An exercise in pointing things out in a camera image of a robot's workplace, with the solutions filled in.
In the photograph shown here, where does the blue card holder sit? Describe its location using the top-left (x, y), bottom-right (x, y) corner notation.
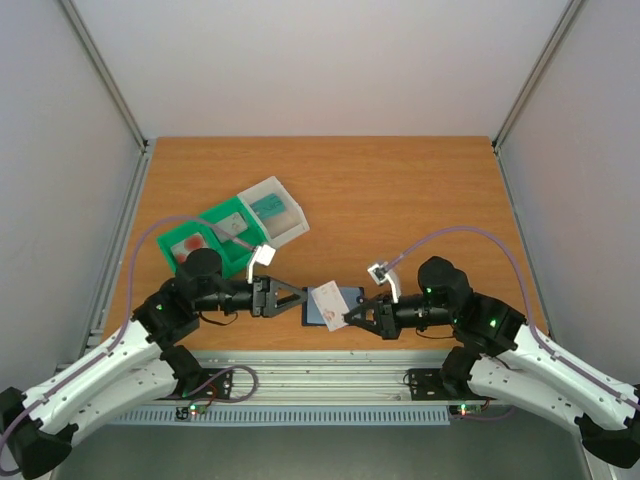
top-left (301, 286), bottom-right (365, 327)

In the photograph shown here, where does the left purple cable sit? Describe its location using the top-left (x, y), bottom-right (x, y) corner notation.
top-left (0, 215), bottom-right (259, 474)

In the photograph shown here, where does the left frame post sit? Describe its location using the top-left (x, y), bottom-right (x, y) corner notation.
top-left (56, 0), bottom-right (148, 152)

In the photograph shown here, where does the aluminium frame rail front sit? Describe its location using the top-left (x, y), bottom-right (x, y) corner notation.
top-left (47, 349), bottom-right (551, 406)

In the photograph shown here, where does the white floral credit card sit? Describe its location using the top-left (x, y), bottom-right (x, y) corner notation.
top-left (312, 281), bottom-right (349, 332)

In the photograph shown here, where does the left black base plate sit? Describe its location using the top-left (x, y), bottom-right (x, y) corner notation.
top-left (172, 368), bottom-right (233, 401)

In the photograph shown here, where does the grey floral card stack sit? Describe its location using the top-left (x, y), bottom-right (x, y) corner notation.
top-left (214, 212), bottom-right (248, 242)

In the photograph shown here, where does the grey slotted cable duct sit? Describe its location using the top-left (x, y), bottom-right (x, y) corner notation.
top-left (112, 405), bottom-right (450, 428)

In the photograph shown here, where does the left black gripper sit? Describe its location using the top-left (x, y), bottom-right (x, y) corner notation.
top-left (196, 274), bottom-right (309, 319)

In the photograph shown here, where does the white plastic bin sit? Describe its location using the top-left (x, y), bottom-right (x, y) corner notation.
top-left (238, 176), bottom-right (310, 249)

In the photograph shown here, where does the teal VIP card stack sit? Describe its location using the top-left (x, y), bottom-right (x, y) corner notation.
top-left (250, 193), bottom-right (286, 220)

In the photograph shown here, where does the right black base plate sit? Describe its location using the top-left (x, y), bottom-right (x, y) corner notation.
top-left (403, 368), bottom-right (461, 401)

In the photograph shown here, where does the right frame post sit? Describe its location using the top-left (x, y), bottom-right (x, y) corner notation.
top-left (492, 0), bottom-right (587, 156)

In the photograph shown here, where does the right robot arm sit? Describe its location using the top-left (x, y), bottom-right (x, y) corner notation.
top-left (344, 256), bottom-right (639, 469)

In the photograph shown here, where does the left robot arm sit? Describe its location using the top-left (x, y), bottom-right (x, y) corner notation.
top-left (1, 248), bottom-right (307, 479)

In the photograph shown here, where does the green plastic bin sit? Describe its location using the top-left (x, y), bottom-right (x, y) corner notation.
top-left (156, 196), bottom-right (266, 278)

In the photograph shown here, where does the red dotted card stack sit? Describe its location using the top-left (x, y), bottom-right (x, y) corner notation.
top-left (171, 232), bottom-right (208, 264)

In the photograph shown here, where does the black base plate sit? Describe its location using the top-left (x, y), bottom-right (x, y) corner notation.
top-left (403, 368), bottom-right (461, 401)
top-left (172, 368), bottom-right (233, 401)

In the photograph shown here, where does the frame post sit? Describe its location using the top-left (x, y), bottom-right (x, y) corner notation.
top-left (492, 0), bottom-right (587, 156)
top-left (56, 0), bottom-right (148, 152)

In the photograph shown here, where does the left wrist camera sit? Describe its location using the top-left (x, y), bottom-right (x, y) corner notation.
top-left (245, 244), bottom-right (276, 284)

